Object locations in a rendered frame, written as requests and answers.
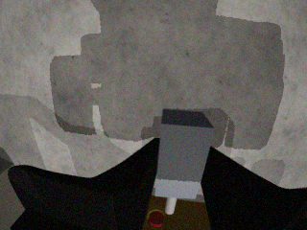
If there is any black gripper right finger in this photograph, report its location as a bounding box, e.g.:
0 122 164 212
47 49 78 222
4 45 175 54
200 146 307 230

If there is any red cylinder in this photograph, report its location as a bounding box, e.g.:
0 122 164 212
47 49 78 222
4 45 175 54
147 211 164 227

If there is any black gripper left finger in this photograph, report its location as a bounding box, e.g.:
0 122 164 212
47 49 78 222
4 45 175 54
8 138 160 230

